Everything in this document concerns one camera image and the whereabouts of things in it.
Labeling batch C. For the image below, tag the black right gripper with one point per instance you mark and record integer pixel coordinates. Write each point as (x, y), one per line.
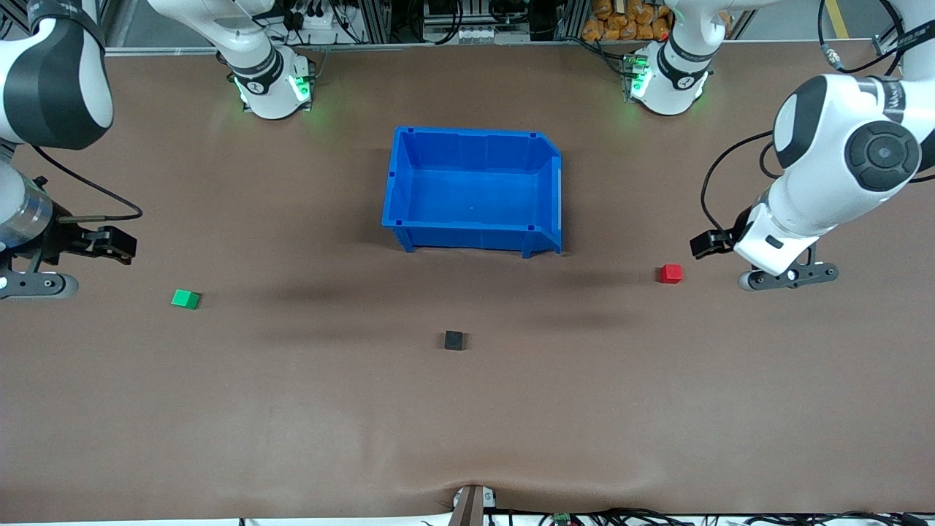
(66, 240)

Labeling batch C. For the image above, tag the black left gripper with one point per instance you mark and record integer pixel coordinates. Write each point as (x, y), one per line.
(720, 241)

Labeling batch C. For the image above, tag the red cube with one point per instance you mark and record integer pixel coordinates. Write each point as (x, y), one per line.
(670, 274)

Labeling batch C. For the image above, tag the green cube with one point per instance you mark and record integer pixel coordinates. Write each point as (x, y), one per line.
(185, 298)

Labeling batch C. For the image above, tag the black cube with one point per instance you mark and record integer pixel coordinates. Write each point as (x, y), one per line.
(453, 340)

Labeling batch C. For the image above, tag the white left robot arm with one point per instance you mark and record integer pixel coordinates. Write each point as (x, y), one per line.
(811, 190)

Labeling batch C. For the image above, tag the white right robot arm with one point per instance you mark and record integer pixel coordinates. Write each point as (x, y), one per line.
(259, 73)

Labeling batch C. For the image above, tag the orange snack bags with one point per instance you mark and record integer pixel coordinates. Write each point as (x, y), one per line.
(621, 22)

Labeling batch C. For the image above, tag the blue plastic bin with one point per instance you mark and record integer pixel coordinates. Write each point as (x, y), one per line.
(471, 190)

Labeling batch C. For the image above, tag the white power strip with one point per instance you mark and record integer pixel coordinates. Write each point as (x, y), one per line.
(321, 18)

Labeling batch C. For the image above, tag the small green connector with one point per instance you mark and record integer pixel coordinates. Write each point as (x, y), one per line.
(562, 519)

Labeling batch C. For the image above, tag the grey control box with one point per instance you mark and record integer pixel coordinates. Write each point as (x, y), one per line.
(475, 29)

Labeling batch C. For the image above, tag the aluminium frame post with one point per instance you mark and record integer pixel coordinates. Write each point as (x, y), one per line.
(376, 22)
(570, 20)

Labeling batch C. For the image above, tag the aluminium table edge rail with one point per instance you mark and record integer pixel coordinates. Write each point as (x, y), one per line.
(438, 47)

